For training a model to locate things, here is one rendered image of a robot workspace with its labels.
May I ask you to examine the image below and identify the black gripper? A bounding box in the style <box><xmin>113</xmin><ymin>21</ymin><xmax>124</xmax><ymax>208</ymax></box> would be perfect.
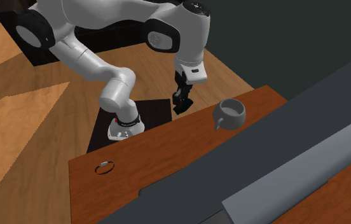
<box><xmin>172</xmin><ymin>70</ymin><xmax>194</xmax><ymax>116</ymax></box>

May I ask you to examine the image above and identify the black robot stand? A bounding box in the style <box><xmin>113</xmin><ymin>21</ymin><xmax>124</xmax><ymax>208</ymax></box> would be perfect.
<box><xmin>86</xmin><ymin>99</ymin><xmax>174</xmax><ymax>153</ymax></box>

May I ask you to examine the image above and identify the brown wooden desk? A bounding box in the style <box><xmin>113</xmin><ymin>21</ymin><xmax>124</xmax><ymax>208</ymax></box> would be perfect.
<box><xmin>67</xmin><ymin>84</ymin><xmax>351</xmax><ymax>224</ymax></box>

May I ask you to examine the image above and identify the large dark grey flat panel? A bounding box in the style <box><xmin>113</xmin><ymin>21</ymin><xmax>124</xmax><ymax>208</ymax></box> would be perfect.
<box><xmin>97</xmin><ymin>46</ymin><xmax>351</xmax><ymax>224</ymax></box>

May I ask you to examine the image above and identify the black furniture block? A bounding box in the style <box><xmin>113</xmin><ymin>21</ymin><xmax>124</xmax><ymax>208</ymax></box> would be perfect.
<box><xmin>0</xmin><ymin>0</ymin><xmax>152</xmax><ymax>67</ymax></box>

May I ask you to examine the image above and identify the long light grey bar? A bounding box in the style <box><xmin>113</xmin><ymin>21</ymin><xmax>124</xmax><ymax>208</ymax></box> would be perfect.
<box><xmin>221</xmin><ymin>115</ymin><xmax>351</xmax><ymax>224</ymax></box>

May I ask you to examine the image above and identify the grey cup with handle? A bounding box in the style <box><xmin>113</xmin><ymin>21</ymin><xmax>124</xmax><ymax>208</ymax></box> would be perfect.
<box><xmin>212</xmin><ymin>98</ymin><xmax>247</xmax><ymax>131</ymax></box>

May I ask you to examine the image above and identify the thin black ring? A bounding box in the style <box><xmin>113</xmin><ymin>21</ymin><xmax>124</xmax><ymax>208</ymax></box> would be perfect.
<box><xmin>94</xmin><ymin>160</ymin><xmax>116</xmax><ymax>176</ymax></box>

